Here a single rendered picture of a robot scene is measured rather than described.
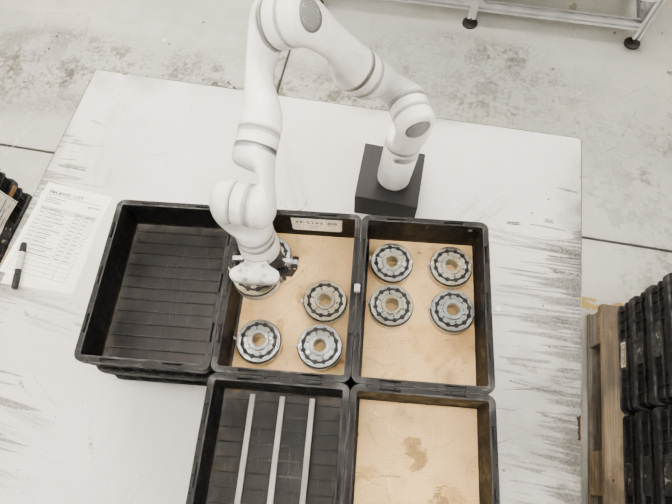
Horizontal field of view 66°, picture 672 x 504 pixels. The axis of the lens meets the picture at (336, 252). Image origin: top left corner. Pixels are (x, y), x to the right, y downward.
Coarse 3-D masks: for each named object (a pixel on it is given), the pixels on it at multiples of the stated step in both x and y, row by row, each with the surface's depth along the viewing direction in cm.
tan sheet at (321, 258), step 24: (288, 240) 133; (312, 240) 133; (336, 240) 133; (312, 264) 130; (336, 264) 130; (288, 288) 128; (264, 312) 125; (288, 312) 125; (288, 336) 123; (240, 360) 121; (288, 360) 121
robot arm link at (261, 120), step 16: (256, 0) 84; (256, 16) 83; (256, 32) 85; (256, 48) 85; (272, 48) 86; (256, 64) 84; (272, 64) 87; (256, 80) 83; (272, 80) 86; (256, 96) 82; (272, 96) 83; (256, 112) 81; (272, 112) 82; (240, 128) 82; (256, 128) 80; (272, 128) 82; (272, 144) 82
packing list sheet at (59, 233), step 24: (48, 192) 155; (72, 192) 155; (48, 216) 152; (72, 216) 152; (96, 216) 152; (24, 240) 149; (48, 240) 149; (72, 240) 149; (24, 264) 146; (48, 264) 146; (72, 264) 146; (48, 288) 143; (72, 288) 143
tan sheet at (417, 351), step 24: (384, 240) 133; (408, 288) 127; (432, 288) 127; (384, 336) 123; (408, 336) 122; (432, 336) 122; (456, 336) 122; (384, 360) 120; (408, 360) 120; (432, 360) 120; (456, 360) 120
